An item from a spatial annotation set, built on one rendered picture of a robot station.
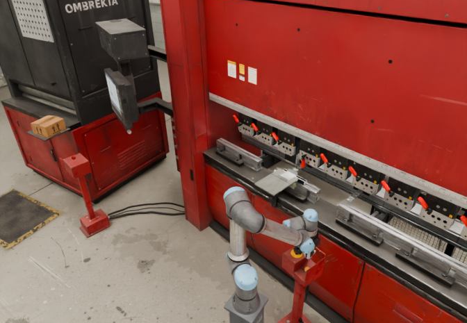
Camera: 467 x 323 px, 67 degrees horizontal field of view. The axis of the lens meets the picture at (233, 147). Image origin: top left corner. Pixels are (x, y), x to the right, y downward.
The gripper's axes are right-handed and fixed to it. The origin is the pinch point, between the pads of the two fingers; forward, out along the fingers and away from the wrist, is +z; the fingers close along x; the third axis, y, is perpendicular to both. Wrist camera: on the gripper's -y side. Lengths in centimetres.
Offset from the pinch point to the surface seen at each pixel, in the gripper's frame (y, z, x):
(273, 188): 16, -15, 47
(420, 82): 50, -101, -20
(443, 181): 49, -56, -42
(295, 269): -5.2, 10.3, 4.5
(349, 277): 27.1, 29.5, -12.2
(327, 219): 32.5, -1.0, 12.5
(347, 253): 28.2, 11.0, -8.3
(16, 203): -142, 70, 298
